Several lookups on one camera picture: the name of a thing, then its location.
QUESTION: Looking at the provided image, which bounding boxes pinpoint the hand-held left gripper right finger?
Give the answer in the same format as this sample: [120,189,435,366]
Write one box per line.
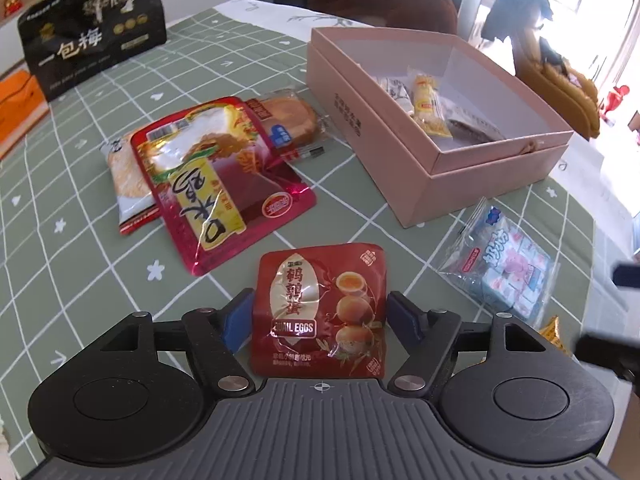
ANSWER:
[387,291,551,397]

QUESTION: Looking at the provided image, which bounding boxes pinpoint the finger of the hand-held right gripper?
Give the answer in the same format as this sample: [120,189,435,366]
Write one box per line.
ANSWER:
[612,261,640,290]
[575,335,640,382]

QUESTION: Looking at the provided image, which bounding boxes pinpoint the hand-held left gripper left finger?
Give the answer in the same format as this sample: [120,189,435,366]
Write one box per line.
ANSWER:
[95,289,256,398]

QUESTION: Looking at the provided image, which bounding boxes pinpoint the large yellow snack packet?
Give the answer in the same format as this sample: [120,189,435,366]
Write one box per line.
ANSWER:
[537,315,576,357]

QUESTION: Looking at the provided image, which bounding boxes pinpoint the red quail egg packet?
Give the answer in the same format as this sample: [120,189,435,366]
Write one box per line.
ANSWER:
[250,242,390,380]

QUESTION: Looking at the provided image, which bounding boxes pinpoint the clear packet of pink candies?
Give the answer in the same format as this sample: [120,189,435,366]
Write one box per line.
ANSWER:
[436,197,561,326]

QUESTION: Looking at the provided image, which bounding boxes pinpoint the pink cardboard box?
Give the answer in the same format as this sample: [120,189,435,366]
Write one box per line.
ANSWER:
[305,26,575,228]

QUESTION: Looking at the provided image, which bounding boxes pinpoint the long striped snack packet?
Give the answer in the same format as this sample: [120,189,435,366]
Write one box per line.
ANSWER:
[440,95,508,143]

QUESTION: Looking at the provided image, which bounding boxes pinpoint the small yellow snack packet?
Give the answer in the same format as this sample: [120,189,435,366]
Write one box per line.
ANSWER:
[410,74,453,138]

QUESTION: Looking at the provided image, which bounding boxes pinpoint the white printed snack packet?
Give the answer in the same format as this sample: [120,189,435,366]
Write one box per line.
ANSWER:
[377,72,416,116]

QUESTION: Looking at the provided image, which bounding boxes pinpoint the large red snack packet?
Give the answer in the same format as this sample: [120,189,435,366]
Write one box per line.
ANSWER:
[131,96,317,277]

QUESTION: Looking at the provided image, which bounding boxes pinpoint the rice cracker packet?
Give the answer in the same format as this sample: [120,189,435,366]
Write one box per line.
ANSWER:
[102,132,166,237]

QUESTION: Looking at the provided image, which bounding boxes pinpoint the red toy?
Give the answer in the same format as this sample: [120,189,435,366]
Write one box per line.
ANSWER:
[602,85,631,116]

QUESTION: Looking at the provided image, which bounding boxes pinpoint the yellow armchair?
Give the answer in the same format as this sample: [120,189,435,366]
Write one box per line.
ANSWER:
[515,25,601,138]

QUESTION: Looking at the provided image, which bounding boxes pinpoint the bread in clear packet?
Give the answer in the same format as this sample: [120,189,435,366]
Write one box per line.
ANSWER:
[247,89,336,166]

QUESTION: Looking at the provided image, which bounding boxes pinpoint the green checkered tablecloth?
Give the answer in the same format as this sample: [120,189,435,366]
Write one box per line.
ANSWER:
[0,0,618,461]

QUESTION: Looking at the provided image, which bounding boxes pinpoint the dark jacket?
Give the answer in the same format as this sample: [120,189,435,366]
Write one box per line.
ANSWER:
[482,0,556,76]

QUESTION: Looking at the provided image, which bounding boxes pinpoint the orange packet at left edge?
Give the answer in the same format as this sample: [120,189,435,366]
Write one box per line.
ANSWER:
[0,70,51,158]

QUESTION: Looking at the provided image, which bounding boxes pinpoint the large black snack bag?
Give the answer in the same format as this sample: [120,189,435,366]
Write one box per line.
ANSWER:
[17,0,168,102]

